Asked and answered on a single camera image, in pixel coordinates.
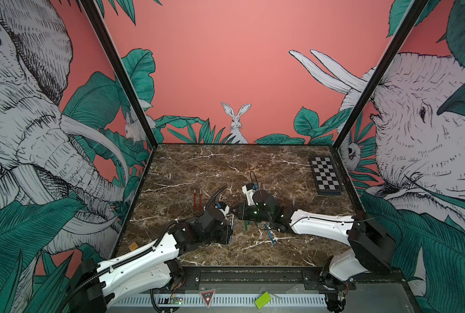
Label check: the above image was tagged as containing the right black frame post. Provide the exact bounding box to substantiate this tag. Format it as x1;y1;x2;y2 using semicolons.
332;0;429;149

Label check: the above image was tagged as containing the black white checkerboard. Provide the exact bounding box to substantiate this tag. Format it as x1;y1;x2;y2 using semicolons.
309;156;343;195

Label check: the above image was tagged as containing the black frame post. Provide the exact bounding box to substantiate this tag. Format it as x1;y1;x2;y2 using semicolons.
80;0;158;149
332;0;429;149

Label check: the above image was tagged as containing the triangular warning sticker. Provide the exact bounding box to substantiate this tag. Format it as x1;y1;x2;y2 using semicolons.
200;289;216;308

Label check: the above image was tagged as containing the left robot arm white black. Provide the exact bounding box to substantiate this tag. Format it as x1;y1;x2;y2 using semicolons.
57;187;233;312

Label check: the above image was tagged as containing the blue carving knife front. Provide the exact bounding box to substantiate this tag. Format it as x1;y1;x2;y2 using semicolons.
264;224;276;245

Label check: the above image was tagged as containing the left black frame post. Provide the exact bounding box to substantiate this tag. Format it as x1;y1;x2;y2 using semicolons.
80;0;158;149

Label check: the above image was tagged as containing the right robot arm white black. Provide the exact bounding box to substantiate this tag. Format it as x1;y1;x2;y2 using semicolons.
227;183;395;292

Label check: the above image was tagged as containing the green sticky note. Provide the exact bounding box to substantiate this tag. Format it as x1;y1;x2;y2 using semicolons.
254;292;271;310

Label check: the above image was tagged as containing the small circuit board green led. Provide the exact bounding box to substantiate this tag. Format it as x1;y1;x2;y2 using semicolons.
165;296;184;306

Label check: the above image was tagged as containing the black front mounting rail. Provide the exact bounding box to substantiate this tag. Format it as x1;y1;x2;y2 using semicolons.
177;266;410;293

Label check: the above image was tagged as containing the white slotted cable duct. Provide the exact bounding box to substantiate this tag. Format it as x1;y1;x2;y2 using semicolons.
106;293;328;308

